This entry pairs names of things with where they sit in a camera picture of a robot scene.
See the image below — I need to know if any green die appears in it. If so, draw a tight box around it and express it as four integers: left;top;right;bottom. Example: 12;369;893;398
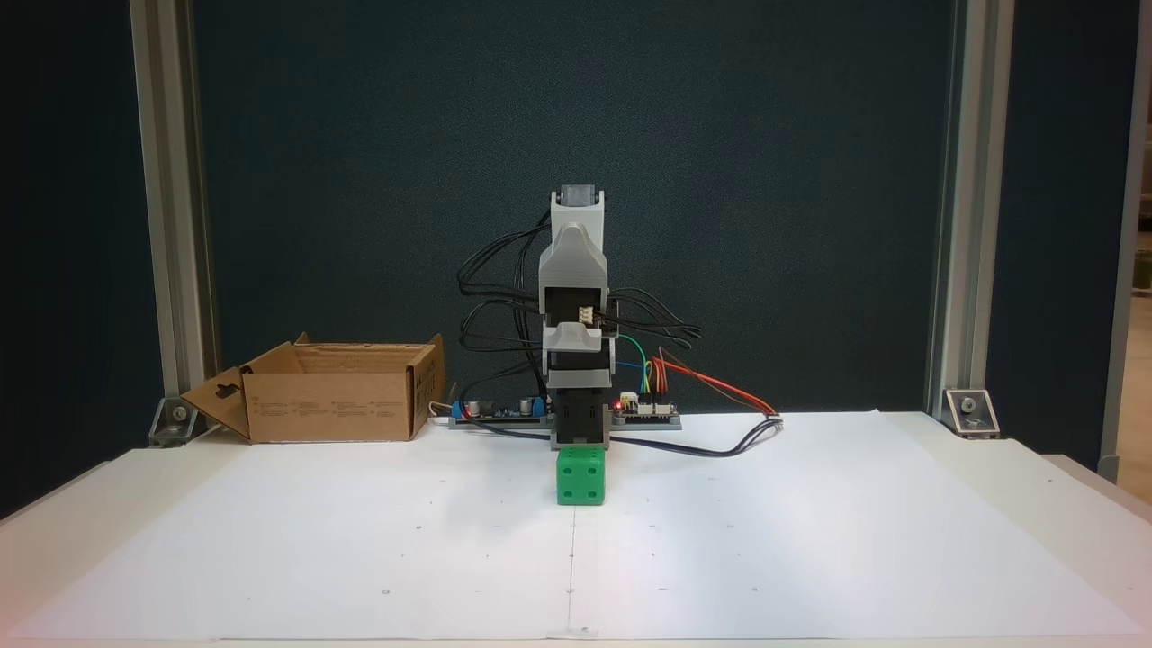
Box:
556;447;607;508

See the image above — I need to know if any circuit board with red light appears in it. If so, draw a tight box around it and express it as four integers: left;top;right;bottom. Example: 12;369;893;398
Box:
612;391;678;419

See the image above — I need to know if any circuit board with blue terminals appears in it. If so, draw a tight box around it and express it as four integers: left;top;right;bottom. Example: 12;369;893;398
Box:
450;394;552;424

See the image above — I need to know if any brown cardboard box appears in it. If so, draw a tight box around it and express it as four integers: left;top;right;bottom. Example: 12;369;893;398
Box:
180;333;447;444

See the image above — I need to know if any green jumper wire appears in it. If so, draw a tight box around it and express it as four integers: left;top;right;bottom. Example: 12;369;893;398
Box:
616;334;652;397

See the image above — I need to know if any black motor wire bundle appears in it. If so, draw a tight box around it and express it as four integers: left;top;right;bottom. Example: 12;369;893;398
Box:
456;211;552;381
605;286;704;352

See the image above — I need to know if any orange jumper wire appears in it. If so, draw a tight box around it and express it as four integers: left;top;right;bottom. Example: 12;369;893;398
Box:
652;354;778;418

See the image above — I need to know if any dark power cable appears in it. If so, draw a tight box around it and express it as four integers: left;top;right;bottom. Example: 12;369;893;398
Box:
463;416;784;459

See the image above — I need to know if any metal corner bracket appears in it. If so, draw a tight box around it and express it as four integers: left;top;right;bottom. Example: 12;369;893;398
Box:
942;388;1001;440
148;396;201;448

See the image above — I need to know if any aluminium frame post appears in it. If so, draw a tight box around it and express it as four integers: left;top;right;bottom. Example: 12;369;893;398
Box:
925;0;1016;415
129;0;221;424

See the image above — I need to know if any beige partition edge post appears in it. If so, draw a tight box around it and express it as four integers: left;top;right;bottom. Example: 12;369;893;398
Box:
1098;0;1152;484

